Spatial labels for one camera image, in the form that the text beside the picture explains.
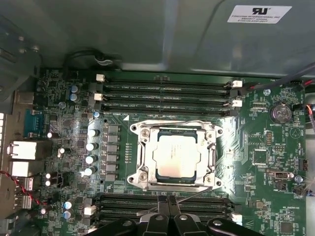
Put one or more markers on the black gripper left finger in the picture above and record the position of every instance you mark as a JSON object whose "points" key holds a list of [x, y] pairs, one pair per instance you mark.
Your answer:
{"points": [[152, 225]]}

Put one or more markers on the internal USB port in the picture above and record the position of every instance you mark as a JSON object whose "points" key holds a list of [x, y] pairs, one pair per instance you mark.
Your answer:
{"points": [[278, 175]]}

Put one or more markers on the black PC case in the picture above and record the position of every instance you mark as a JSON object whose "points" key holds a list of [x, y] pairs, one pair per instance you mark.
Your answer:
{"points": [[147, 32]]}

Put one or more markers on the CPU socket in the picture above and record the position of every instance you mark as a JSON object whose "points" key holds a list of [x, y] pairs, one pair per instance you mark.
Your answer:
{"points": [[137, 183]]}

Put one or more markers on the green motherboard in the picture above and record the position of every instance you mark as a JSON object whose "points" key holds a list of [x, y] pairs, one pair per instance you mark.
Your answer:
{"points": [[246, 157]]}

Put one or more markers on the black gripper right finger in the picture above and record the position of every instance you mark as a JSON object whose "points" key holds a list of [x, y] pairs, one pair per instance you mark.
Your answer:
{"points": [[184, 225]]}

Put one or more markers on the silver CPU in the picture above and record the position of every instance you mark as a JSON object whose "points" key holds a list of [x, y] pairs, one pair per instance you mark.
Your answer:
{"points": [[176, 157]]}

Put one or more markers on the silver coin battery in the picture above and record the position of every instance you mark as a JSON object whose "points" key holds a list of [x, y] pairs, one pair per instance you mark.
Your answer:
{"points": [[280, 113]]}

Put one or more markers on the white case label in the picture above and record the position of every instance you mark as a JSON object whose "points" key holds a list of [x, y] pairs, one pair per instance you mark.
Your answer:
{"points": [[258, 14]]}

